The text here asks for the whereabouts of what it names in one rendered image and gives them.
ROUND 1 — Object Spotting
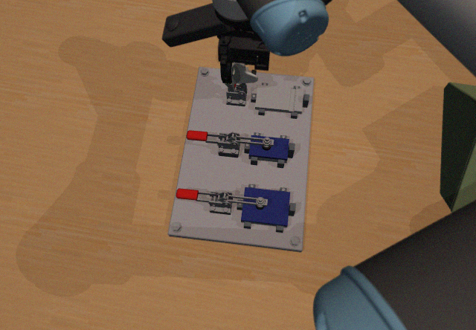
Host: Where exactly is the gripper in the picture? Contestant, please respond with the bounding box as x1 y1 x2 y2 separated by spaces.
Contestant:
214 8 270 91

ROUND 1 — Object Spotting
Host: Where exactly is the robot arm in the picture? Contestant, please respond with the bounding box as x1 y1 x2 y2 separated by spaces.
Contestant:
162 0 476 330

